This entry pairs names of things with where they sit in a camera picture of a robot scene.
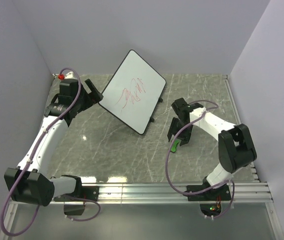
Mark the white whiteboard black frame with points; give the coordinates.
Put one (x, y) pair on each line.
(133, 92)

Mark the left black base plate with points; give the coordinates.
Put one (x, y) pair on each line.
(88, 192)

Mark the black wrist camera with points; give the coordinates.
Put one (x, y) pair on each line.
(183, 109)
(68, 88)

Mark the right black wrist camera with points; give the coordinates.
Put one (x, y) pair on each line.
(183, 109)

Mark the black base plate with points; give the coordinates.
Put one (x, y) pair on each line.
(88, 192)
(216, 194)

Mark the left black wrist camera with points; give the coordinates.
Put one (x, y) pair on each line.
(68, 88)

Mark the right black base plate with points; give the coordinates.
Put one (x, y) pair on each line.
(216, 194)

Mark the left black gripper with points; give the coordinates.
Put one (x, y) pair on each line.
(93, 98)

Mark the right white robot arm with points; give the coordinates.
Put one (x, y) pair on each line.
(235, 145)

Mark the green whiteboard eraser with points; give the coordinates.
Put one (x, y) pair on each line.
(175, 145)

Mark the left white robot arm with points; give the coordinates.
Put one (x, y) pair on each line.
(28, 183)

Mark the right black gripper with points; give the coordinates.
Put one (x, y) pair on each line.
(184, 137)

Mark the aluminium front rail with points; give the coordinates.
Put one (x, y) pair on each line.
(162, 193)

